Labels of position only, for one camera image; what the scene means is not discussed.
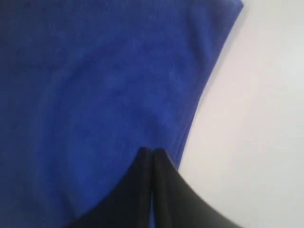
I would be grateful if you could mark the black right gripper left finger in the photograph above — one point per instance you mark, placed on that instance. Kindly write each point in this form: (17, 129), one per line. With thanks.
(128, 204)

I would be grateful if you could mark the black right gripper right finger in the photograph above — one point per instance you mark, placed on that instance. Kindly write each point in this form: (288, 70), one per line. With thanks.
(175, 204)

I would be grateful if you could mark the blue towel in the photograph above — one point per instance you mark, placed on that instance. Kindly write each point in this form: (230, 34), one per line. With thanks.
(85, 83)

